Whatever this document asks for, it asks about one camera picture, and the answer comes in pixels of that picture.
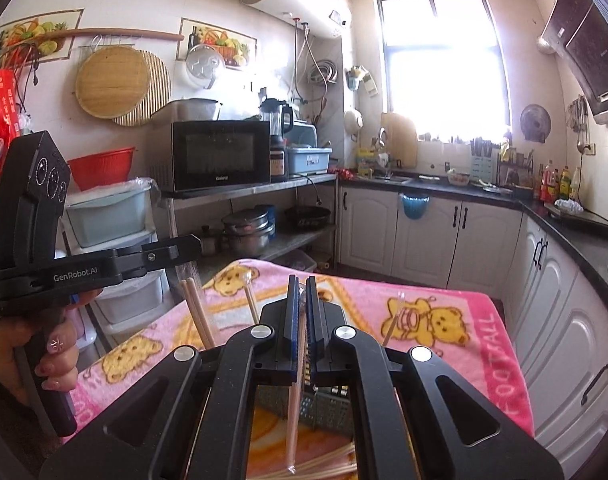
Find black kitchen countertop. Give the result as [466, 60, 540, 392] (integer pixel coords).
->
[341, 175, 608, 286]

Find round clear pot lid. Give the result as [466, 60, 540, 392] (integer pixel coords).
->
[185, 44, 227, 91]

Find red plastic colander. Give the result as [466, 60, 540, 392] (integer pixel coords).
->
[66, 146, 136, 192]

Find wall chopstick caddy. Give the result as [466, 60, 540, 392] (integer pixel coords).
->
[346, 65, 379, 96]

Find black spice rack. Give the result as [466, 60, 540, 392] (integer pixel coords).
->
[498, 147, 534, 196]

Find pink bear printed blanket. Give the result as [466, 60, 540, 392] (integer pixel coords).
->
[74, 258, 534, 480]

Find white kitchen cabinets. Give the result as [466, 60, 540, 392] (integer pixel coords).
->
[336, 182, 608, 461]

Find black microwave oven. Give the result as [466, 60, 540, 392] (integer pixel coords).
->
[151, 120, 272, 193]

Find round bamboo board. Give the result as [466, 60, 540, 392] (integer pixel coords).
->
[75, 46, 152, 120]

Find small steel pot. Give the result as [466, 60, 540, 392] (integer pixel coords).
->
[200, 227, 225, 256]

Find pale blue plastic basin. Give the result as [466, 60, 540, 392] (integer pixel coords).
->
[64, 177, 152, 248]

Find round ribbed bamboo mat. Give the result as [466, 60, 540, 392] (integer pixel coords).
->
[113, 50, 172, 127]

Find white hanging scoop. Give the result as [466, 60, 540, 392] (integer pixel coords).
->
[344, 107, 365, 143]

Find blue dish drainer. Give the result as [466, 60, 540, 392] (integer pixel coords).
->
[286, 145, 333, 179]

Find black induction cooker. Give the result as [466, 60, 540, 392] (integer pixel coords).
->
[544, 202, 608, 233]

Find pale knife block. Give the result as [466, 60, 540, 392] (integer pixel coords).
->
[470, 137, 499, 186]

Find wooden rolling pin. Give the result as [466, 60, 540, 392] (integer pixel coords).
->
[31, 27, 185, 44]

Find black wok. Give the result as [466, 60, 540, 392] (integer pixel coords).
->
[284, 205, 332, 233]

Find kitchen window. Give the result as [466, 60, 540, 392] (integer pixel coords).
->
[376, 0, 512, 128]

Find red label oil bottle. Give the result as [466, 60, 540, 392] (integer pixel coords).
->
[541, 160, 559, 203]

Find stacked stainless steel pots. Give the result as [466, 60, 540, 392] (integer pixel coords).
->
[221, 209, 276, 256]

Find wooden cutting board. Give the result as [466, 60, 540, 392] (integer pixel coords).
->
[380, 111, 419, 168]

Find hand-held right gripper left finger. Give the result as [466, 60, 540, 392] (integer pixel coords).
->
[39, 275, 305, 480]

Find steel kitchen shelf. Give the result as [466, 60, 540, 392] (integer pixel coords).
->
[159, 172, 339, 281]

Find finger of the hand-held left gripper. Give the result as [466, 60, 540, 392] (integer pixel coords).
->
[141, 234, 203, 275]

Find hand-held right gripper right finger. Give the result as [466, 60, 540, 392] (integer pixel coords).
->
[307, 275, 565, 480]

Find blue hanging bin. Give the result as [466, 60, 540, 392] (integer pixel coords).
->
[400, 192, 431, 221]

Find wooden chopsticks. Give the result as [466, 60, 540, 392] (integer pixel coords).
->
[180, 277, 217, 351]
[243, 272, 261, 326]
[284, 282, 307, 476]
[381, 292, 407, 348]
[264, 442, 357, 473]

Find hanging small kitchen tools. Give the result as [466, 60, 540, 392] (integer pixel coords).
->
[568, 95, 592, 156]

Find black range hood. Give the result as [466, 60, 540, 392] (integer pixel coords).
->
[538, 0, 608, 126]

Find fruit wall poster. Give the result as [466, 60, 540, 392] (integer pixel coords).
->
[0, 8, 85, 63]
[178, 17, 257, 71]

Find coiled metal hose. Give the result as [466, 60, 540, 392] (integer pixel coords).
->
[309, 59, 341, 86]

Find dark perforated utensil holder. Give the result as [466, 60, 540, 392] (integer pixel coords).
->
[303, 382, 353, 435]

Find white plastic drawer unit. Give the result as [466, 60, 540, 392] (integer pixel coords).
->
[59, 230, 171, 347]

